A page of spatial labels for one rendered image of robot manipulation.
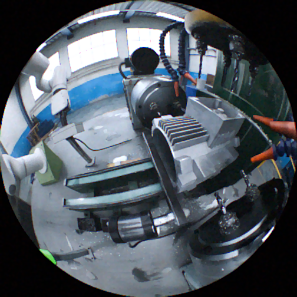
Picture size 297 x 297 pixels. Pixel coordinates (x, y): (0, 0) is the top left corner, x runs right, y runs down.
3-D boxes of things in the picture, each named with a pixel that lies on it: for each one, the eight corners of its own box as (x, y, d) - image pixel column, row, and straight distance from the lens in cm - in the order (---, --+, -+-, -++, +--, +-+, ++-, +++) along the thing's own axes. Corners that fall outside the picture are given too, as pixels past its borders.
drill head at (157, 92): (161, 105, 76) (161, 75, 71) (187, 131, 49) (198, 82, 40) (131, 110, 71) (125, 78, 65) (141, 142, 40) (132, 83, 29)
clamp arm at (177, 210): (186, 219, 21) (150, 137, 29) (191, 220, 18) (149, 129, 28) (170, 225, 21) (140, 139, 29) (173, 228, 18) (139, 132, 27)
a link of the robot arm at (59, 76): (48, 91, 57) (59, 82, 51) (49, 71, 64) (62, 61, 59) (58, 93, 62) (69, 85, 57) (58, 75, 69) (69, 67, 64)
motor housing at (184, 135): (191, 141, 43) (205, 102, 34) (215, 175, 38) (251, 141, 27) (151, 152, 35) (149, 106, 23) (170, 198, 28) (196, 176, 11)
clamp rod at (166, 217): (172, 210, 20) (174, 210, 18) (175, 219, 20) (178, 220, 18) (134, 221, 20) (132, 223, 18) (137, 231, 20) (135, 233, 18)
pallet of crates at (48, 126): (58, 125, 608) (50, 114, 597) (53, 132, 541) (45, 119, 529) (45, 134, 674) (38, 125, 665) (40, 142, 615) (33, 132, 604)
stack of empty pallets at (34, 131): (46, 131, 730) (39, 121, 720) (40, 140, 673) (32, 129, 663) (37, 138, 823) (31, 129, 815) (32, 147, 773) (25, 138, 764)
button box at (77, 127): (85, 130, 48) (82, 120, 48) (78, 133, 42) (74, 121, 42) (62, 140, 58) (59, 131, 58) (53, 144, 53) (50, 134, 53)
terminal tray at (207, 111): (210, 118, 33) (217, 98, 31) (233, 139, 29) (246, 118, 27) (182, 122, 25) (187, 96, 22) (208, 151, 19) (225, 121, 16)
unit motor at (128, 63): (148, 95, 98) (146, 54, 96) (161, 105, 68) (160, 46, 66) (124, 99, 94) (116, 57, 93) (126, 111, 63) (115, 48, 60)
